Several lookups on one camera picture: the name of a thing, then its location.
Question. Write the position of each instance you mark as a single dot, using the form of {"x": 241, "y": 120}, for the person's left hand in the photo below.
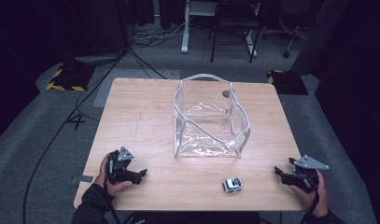
{"x": 113, "y": 187}

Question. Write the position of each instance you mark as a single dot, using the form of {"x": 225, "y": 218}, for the dark stand base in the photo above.
{"x": 99, "y": 58}

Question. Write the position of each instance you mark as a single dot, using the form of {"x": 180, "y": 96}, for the black metal chair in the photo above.
{"x": 234, "y": 21}

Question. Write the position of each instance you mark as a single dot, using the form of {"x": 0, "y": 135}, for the black tape cross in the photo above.
{"x": 76, "y": 120}

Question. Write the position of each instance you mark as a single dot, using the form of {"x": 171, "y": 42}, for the office swivel chair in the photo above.
{"x": 287, "y": 34}

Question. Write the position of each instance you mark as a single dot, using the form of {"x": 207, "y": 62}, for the yellow black striped base plate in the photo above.
{"x": 287, "y": 82}
{"x": 71, "y": 79}

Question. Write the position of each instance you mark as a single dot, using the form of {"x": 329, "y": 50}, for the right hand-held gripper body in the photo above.
{"x": 306, "y": 174}

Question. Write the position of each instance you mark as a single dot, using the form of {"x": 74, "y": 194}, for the grey padded column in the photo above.
{"x": 318, "y": 34}

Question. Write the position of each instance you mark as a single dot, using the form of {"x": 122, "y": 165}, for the white desk frame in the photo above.
{"x": 185, "y": 37}

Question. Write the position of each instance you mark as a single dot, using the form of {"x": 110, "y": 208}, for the grey tape strip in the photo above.
{"x": 86, "y": 179}

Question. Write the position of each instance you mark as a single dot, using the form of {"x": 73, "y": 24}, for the transparent plastic storage bag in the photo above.
{"x": 209, "y": 124}

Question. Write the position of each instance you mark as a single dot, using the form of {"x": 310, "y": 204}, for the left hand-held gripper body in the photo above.
{"x": 120, "y": 168}

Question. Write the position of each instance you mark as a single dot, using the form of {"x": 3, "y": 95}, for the person's right hand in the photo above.
{"x": 316, "y": 199}

